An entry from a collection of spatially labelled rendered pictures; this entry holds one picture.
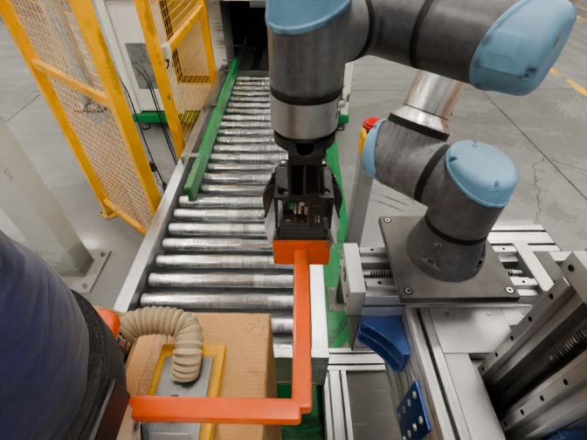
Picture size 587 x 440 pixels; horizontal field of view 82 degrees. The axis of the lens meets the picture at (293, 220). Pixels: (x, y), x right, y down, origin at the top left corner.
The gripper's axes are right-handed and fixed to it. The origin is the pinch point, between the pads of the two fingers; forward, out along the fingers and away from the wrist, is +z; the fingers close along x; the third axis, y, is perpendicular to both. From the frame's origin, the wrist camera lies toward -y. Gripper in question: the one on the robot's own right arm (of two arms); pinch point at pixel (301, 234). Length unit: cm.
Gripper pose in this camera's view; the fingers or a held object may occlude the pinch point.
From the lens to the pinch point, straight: 54.3
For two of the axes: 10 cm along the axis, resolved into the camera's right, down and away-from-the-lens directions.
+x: 10.0, 0.1, -0.1
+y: -0.1, 6.9, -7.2
